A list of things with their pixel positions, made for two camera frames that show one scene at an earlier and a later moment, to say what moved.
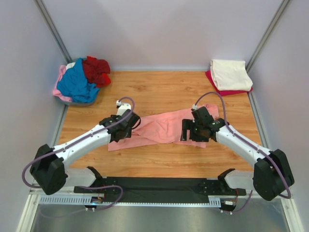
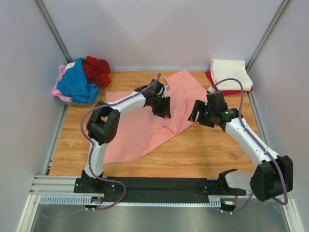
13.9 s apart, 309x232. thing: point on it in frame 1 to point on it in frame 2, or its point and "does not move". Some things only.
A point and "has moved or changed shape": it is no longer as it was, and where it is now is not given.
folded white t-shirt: (231, 75) does not move
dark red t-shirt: (96, 71) does not move
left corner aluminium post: (53, 29) does not move
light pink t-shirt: (56, 93) does not move
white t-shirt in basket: (70, 65) does not move
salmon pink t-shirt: (164, 127) has moved or changed shape
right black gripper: (189, 125) to (199, 107)
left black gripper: (115, 117) to (164, 111)
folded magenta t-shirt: (224, 92) does not move
